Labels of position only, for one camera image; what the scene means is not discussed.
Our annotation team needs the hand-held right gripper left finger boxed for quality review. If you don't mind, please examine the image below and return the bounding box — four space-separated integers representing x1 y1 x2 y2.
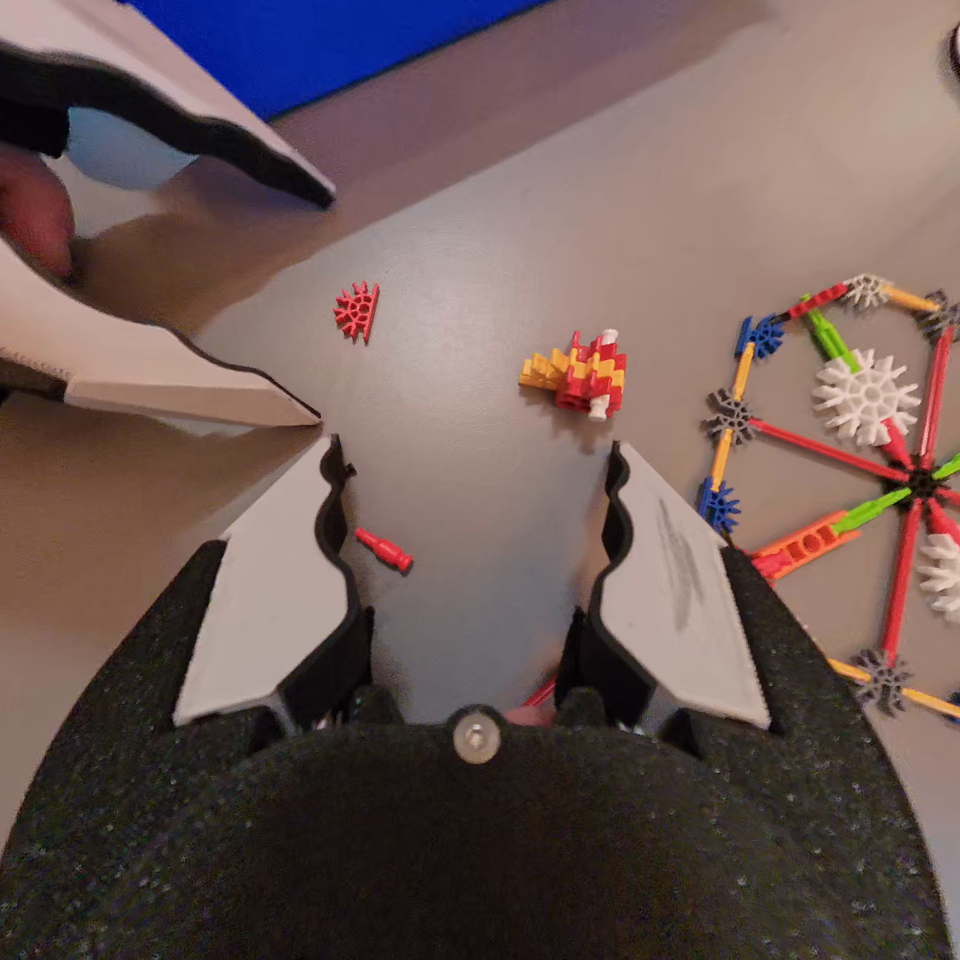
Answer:
172 433 376 736

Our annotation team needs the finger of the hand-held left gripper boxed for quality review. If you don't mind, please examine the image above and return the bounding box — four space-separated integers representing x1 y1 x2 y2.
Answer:
0 0 336 210
0 232 325 430

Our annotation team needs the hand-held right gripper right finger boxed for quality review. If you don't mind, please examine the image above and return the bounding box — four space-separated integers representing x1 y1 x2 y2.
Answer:
562 439 774 736

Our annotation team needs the short red toy rod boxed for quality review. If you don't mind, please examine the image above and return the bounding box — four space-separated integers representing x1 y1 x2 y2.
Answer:
352 526 415 577

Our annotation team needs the red half-round toy connector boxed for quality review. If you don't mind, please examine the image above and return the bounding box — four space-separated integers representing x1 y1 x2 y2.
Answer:
333 281 381 346

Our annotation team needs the person's left hand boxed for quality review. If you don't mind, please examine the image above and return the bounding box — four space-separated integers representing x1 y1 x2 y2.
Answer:
0 146 78 282

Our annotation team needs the blue box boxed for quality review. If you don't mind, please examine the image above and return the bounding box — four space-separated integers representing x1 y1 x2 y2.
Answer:
127 0 556 121

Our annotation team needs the red yellow connector stack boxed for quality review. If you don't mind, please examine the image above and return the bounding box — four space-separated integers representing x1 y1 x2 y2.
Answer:
517 328 629 423

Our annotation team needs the colourful construction toy wheel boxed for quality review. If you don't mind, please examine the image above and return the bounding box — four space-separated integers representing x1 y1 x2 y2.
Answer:
697 273 960 725

